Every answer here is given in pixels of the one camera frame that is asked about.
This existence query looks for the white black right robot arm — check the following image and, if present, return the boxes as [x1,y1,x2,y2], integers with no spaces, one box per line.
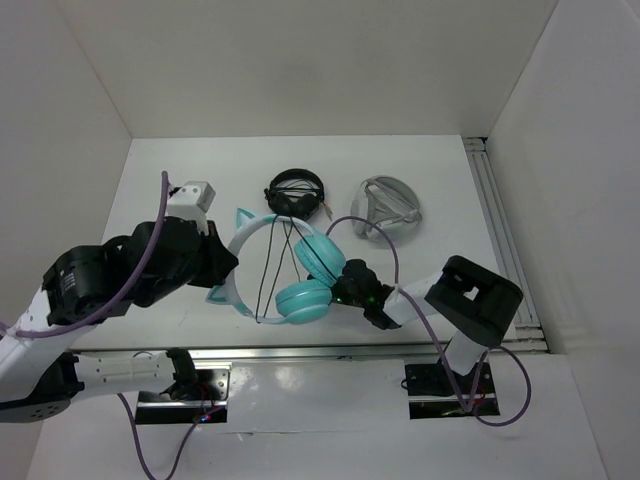
[331,255,523,392]

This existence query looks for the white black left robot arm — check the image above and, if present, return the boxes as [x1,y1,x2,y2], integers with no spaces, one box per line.
[1,217,239,423]

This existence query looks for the thin black headphone cable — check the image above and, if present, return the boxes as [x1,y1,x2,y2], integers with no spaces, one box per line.
[252,214,314,324]

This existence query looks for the aluminium front rail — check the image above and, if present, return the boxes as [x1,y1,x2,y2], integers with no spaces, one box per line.
[74,339,516,364]

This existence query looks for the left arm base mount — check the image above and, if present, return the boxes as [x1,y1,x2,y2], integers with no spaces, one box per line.
[134,361,231,425]

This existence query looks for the black headphones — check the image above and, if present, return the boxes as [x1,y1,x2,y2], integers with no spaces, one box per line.
[264,168,333,221]

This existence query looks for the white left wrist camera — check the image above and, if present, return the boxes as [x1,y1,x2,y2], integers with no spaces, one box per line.
[166,181,216,236]

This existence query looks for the aluminium side rail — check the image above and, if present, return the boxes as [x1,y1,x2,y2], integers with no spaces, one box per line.
[462,137,549,353]

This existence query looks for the grey white headphones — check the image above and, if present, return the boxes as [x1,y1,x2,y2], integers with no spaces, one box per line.
[351,175,423,240]

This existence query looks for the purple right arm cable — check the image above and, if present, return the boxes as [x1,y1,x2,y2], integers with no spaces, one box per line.
[325,215,532,427]

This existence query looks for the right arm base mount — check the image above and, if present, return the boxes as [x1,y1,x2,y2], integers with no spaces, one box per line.
[400,362,500,419]

